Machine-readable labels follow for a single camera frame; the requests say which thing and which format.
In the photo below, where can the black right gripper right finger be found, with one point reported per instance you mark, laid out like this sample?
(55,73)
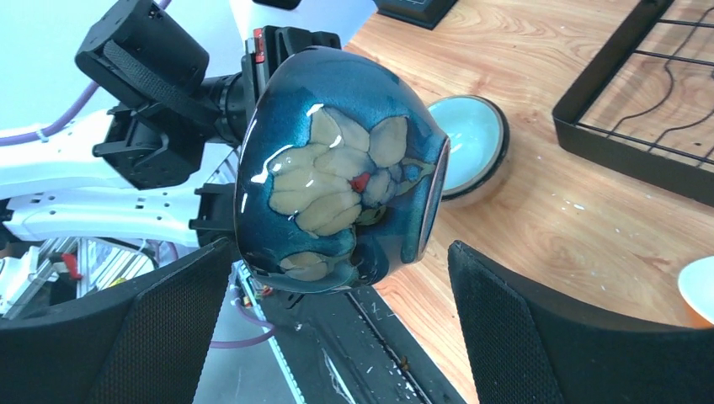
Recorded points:
(529,343)

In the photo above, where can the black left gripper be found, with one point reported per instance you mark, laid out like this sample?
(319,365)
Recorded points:
(236,97)

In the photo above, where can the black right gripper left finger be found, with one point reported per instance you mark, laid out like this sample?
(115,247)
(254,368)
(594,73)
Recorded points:
(142,341)

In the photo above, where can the black beige bowl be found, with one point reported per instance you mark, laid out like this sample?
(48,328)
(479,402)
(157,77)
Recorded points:
(340,175)

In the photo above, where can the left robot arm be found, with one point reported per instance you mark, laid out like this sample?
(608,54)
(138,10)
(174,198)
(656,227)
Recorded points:
(132,158)

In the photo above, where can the white orange bowl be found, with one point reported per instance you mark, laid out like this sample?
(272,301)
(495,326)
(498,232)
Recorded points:
(695,285)

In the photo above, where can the black white chessboard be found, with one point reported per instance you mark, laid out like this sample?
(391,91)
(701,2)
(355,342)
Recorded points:
(422,13)

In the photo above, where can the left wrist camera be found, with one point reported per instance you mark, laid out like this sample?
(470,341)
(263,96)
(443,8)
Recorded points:
(287,5)

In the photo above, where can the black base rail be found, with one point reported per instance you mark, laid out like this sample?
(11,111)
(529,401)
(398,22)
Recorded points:
(283,348)

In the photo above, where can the black wire dish rack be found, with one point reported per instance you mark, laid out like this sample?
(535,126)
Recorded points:
(644,105)

